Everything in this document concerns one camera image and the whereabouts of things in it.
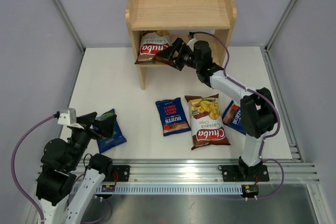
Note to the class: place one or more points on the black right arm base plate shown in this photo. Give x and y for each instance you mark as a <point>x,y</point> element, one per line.
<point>240,173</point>

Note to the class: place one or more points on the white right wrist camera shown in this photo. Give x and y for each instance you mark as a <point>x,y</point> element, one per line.
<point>192,40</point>

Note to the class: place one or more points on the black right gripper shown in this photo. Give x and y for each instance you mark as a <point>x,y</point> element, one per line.
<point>180,46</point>

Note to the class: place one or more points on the blue Burts sea salt vinegar bag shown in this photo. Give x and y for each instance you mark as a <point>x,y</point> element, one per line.
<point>107,143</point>

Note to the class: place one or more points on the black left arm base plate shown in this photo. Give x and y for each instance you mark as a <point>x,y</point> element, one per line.
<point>120,173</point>

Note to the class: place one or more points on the Chuba cassava chips bag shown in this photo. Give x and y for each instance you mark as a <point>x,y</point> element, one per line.
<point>152,42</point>
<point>207,127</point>

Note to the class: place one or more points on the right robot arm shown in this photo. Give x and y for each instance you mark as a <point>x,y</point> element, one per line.
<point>259,116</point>

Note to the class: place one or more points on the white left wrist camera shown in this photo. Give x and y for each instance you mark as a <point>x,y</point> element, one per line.
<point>67,117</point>

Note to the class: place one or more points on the right aluminium frame post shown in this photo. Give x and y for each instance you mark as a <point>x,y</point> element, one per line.
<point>289,8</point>

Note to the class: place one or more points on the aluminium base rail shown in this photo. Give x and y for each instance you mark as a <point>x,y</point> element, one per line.
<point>169,171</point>

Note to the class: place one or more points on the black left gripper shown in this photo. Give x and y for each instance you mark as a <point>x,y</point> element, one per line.
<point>105,126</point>

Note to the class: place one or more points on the slotted grey cable duct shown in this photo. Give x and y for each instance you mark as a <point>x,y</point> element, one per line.
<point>175,189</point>

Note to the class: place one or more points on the blue burts spicy chilli bag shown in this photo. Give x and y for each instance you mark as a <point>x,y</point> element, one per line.
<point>231,117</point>
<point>172,116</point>

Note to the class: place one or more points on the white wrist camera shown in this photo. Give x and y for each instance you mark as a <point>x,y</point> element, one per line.
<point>192,40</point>
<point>67,117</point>

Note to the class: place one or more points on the aluminium frame post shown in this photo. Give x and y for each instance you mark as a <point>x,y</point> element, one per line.
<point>289,8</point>
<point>69,25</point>

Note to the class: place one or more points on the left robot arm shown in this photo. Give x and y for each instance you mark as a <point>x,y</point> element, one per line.
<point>61,158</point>

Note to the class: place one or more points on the left aluminium frame post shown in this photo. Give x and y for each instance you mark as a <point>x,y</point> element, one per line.
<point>69,25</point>

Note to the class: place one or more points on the wooden two-tier shelf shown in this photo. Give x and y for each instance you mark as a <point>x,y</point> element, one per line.
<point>182,16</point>

